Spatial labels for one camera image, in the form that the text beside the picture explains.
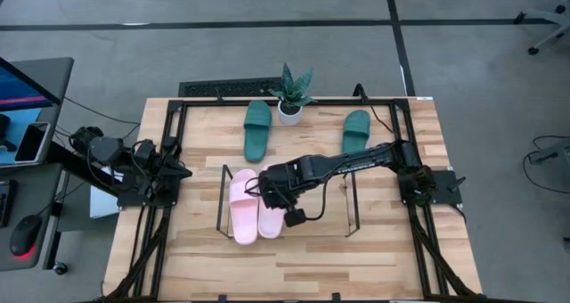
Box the desk monitor with blue screen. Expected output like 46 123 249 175
0 56 62 113

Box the white plant pot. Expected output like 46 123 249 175
277 100 305 127

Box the black desk support bar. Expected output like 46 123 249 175
44 141 122 195

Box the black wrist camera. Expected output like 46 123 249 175
283 208 308 228
133 138 158 162

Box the grey desk foot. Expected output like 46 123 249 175
528 138 570 166

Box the pink slide sandal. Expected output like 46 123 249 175
256 164 286 240
228 168 260 246

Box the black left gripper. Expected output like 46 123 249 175
146 157 194 184

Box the black floor vent grate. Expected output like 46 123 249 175
177 76 283 99

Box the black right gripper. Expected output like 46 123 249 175
258 155 320 211

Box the white office chair blue seat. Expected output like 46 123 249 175
513 0 570 56

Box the white paper sheet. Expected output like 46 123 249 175
88 161 126 220

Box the black keyboard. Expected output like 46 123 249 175
0 179 14 229

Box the black metal rig frame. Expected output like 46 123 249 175
104 95 485 303

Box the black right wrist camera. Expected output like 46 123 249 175
283 208 308 228

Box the green snake plant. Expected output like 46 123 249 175
268 62 317 109

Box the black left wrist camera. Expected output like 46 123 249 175
133 138 158 162

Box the grey desk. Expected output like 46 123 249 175
0 56 76 273

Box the black wire shoe rack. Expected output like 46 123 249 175
216 162 362 241

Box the black computer mouse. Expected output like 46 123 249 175
9 213 44 257

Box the green slide sandal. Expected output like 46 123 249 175
243 100 273 164
341 110 371 155

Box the black phone in white holder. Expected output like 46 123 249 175
13 121 52 164

